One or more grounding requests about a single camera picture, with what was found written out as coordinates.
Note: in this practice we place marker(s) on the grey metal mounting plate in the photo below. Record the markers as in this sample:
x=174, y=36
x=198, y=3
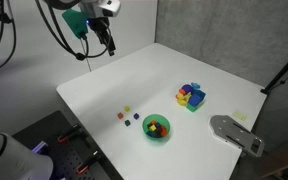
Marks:
x=237, y=135

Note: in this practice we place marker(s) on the purple cube block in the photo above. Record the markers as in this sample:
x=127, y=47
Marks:
x=136, y=116

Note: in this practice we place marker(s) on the orange cube inside bowl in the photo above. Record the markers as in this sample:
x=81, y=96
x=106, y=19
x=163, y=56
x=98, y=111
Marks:
x=164, y=132

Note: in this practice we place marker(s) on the black stand pole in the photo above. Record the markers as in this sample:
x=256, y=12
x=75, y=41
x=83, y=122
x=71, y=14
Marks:
x=282, y=71

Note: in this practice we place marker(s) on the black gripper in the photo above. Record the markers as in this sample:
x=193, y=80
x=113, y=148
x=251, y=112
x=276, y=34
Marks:
x=99, y=25

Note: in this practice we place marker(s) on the orange toy piece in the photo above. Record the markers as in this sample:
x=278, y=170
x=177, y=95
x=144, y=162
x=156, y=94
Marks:
x=182, y=91

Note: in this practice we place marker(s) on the pale yellow sticker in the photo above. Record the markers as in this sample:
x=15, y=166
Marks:
x=239, y=115

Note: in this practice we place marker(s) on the green toy block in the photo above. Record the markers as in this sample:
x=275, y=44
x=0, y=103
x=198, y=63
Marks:
x=192, y=107

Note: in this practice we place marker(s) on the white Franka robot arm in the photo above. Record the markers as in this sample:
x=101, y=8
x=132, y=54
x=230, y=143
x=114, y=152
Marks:
x=14, y=160

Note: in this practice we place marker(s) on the yellow toy pieces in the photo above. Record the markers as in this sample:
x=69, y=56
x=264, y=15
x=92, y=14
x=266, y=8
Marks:
x=182, y=100

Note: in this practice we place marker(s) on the yellow cube block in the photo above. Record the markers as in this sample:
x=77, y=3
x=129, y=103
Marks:
x=127, y=108

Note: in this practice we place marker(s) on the orange cube block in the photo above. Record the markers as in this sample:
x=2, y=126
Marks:
x=120, y=115

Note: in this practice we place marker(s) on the purple round toy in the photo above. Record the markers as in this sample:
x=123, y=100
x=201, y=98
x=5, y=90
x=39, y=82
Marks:
x=186, y=88

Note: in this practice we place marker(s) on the black clamp orange tip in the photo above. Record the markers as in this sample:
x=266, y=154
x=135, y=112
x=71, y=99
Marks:
x=88, y=162
x=69, y=133

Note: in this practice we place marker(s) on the black perforated base board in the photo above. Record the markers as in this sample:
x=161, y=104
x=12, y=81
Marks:
x=50, y=136

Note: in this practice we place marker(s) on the dark teal cube block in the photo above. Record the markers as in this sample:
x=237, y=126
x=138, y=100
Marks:
x=127, y=123

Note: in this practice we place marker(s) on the green plastic bowl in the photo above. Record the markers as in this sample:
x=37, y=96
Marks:
x=146, y=123

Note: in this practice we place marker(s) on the light blue toy piece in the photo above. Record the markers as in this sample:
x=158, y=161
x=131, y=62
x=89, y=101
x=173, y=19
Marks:
x=195, y=85

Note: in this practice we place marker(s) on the yellow cube inside bowl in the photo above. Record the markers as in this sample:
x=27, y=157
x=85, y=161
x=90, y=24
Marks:
x=153, y=127

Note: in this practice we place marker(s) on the blue open cube toy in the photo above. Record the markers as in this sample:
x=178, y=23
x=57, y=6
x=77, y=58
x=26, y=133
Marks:
x=197, y=97

